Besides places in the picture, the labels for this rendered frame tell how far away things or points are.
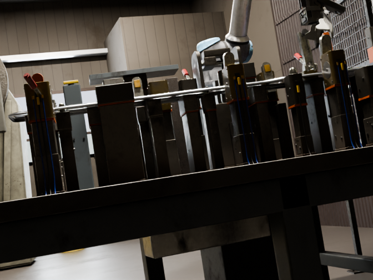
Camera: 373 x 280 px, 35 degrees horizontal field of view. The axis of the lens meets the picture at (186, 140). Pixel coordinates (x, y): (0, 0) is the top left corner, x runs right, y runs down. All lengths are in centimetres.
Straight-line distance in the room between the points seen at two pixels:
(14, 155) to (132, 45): 208
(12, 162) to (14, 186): 27
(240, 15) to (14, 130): 467
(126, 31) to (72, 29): 135
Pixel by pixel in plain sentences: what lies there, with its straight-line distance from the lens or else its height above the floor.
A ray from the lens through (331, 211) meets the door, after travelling 622.
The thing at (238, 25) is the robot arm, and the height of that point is 136.
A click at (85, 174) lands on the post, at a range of 240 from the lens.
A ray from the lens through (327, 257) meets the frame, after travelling 299.
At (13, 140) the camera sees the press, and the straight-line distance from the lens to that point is 706.
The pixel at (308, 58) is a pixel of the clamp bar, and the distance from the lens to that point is 247.
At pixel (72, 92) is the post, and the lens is 244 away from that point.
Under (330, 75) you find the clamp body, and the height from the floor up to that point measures 96.
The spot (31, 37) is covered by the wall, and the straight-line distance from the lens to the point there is 881.
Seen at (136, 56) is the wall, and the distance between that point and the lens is 771.
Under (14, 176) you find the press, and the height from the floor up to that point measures 104.
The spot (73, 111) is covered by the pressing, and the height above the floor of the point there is 100.
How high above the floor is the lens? 69
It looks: 4 degrees up
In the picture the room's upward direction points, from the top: 9 degrees counter-clockwise
